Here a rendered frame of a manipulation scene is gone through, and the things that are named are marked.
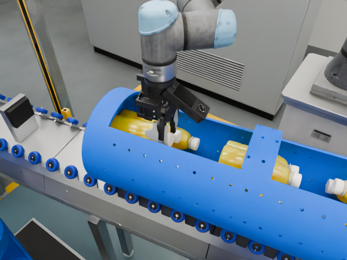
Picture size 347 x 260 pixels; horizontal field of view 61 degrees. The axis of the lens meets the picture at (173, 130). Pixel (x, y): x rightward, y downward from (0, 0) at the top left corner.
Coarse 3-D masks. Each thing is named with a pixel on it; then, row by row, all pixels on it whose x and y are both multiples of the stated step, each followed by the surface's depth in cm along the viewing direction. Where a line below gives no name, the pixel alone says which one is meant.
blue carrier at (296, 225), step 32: (128, 96) 80; (96, 128) 76; (192, 128) 94; (224, 128) 88; (256, 128) 72; (96, 160) 77; (128, 160) 73; (160, 160) 71; (192, 160) 68; (256, 160) 65; (288, 160) 86; (320, 160) 81; (160, 192) 73; (192, 192) 69; (224, 192) 66; (256, 192) 63; (288, 192) 62; (320, 192) 85; (224, 224) 70; (256, 224) 65; (288, 224) 62; (320, 224) 60; (320, 256) 63
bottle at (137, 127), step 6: (114, 120) 82; (120, 120) 82; (126, 120) 82; (132, 120) 82; (138, 120) 82; (114, 126) 82; (120, 126) 81; (126, 126) 81; (132, 126) 80; (138, 126) 80; (144, 126) 79; (150, 126) 79; (132, 132) 80; (138, 132) 79; (144, 132) 79
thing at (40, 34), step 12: (24, 0) 111; (36, 0) 114; (24, 12) 115; (36, 12) 116; (24, 24) 119; (36, 24) 118; (36, 36) 121; (48, 36) 125; (36, 48) 126; (48, 48) 127; (48, 60) 129; (48, 72) 133; (60, 72) 138; (48, 84) 138; (60, 84) 140; (60, 96) 143; (60, 108) 147
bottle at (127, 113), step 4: (120, 112) 89; (124, 112) 89; (128, 112) 89; (132, 112) 89; (136, 112) 90; (124, 116) 88; (128, 116) 88; (132, 116) 88; (136, 116) 88; (144, 120) 87; (152, 120) 86; (168, 124) 86
